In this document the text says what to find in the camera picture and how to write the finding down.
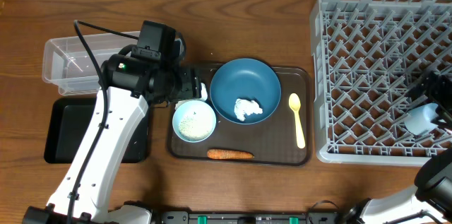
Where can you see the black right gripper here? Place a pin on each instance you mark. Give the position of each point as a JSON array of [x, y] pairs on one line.
[[435, 92]]

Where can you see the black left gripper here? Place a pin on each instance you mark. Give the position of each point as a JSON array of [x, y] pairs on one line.
[[188, 80]]

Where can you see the light blue plastic cup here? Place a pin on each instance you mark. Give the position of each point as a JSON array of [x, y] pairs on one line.
[[420, 120]]

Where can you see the white tissue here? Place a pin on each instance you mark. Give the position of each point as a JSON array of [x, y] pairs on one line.
[[243, 108]]

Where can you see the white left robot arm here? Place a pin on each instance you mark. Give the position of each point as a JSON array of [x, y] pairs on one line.
[[129, 86]]

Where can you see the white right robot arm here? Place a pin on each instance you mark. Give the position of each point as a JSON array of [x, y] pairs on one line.
[[429, 199]]

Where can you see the grey plastic dishwasher rack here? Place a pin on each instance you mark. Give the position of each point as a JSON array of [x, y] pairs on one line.
[[367, 55]]

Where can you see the crumpled white napkin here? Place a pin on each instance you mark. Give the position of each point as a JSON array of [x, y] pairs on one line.
[[204, 96]]

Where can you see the light blue bowl with rice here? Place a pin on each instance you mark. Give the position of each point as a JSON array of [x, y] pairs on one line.
[[194, 121]]

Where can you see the dark blue plate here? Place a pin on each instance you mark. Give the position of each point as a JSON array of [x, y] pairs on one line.
[[245, 79]]

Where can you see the orange carrot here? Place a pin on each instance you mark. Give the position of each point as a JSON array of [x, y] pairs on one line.
[[221, 154]]

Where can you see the clear plastic bin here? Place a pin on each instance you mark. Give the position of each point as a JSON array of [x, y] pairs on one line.
[[67, 65]]

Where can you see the black plastic bin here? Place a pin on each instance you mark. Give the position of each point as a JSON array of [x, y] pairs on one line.
[[69, 121]]

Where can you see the pale yellow plastic spoon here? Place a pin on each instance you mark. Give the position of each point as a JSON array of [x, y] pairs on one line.
[[295, 105]]

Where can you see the dark brown serving tray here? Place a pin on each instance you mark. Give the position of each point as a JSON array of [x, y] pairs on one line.
[[272, 141]]

